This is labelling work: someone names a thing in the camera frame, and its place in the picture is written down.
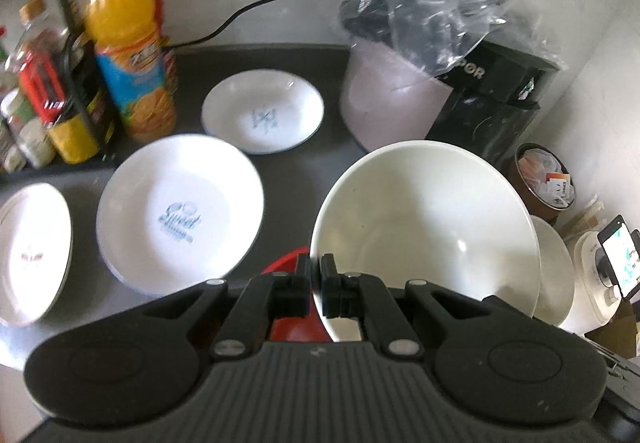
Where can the white plate behind bowl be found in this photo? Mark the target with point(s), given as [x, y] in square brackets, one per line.
[555, 268]

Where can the white appliance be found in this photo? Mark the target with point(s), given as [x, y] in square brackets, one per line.
[585, 303]

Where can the large white bowl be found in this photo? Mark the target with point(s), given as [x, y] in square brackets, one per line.
[425, 203]

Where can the small white plate blue print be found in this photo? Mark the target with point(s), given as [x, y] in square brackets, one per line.
[280, 93]

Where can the white plate red emblem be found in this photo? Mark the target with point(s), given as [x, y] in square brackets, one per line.
[35, 223]

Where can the orange juice bottle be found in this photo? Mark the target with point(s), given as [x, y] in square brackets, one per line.
[125, 23]

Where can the large white plate blue logo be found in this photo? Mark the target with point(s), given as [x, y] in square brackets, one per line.
[150, 183]

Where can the red bowl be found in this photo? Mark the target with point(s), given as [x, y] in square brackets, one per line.
[295, 329]

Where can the white lid seasoning jar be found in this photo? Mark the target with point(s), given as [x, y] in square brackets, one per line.
[30, 138]

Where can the black box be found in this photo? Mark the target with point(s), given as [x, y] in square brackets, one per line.
[480, 123]

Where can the smartphone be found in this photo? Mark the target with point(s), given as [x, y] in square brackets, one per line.
[620, 248]

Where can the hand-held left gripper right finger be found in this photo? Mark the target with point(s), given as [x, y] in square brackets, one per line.
[328, 275]

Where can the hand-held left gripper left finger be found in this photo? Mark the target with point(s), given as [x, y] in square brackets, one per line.
[303, 273]

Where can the clear bottle red label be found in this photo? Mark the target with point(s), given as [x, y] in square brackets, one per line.
[42, 78]

